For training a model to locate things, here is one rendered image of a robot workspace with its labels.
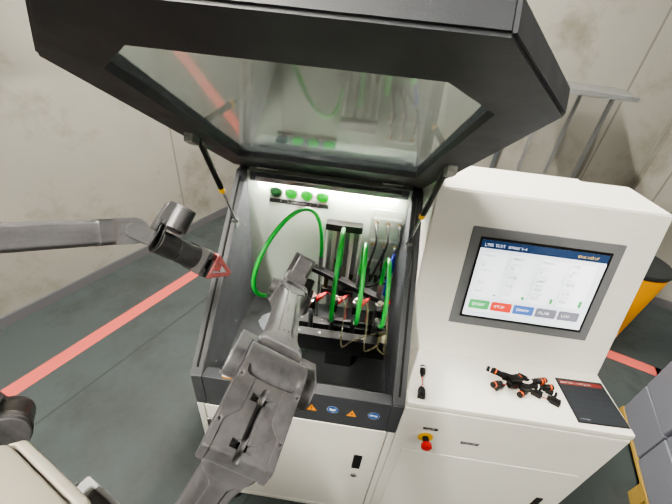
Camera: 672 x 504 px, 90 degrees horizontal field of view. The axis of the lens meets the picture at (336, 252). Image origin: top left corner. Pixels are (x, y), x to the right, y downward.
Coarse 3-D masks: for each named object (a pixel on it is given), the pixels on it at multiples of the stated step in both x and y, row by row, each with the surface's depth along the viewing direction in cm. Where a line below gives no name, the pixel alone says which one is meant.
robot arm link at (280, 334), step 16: (288, 288) 70; (304, 288) 77; (272, 304) 69; (288, 304) 60; (272, 320) 51; (288, 320) 53; (240, 336) 41; (256, 336) 44; (272, 336) 44; (288, 336) 47; (240, 352) 38; (288, 352) 44; (224, 368) 38; (304, 384) 39; (304, 400) 39
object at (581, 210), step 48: (480, 192) 101; (528, 192) 104; (576, 192) 108; (624, 192) 112; (432, 240) 107; (624, 240) 102; (432, 288) 113; (624, 288) 107; (432, 336) 119; (480, 336) 118; (528, 336) 116; (432, 432) 112; (480, 432) 108; (528, 432) 106; (384, 480) 134; (432, 480) 130; (480, 480) 126; (528, 480) 122; (576, 480) 119
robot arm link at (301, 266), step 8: (296, 256) 84; (304, 256) 82; (296, 264) 82; (304, 264) 82; (312, 264) 85; (288, 272) 81; (296, 272) 81; (304, 272) 82; (296, 280) 81; (304, 280) 82; (272, 288) 76
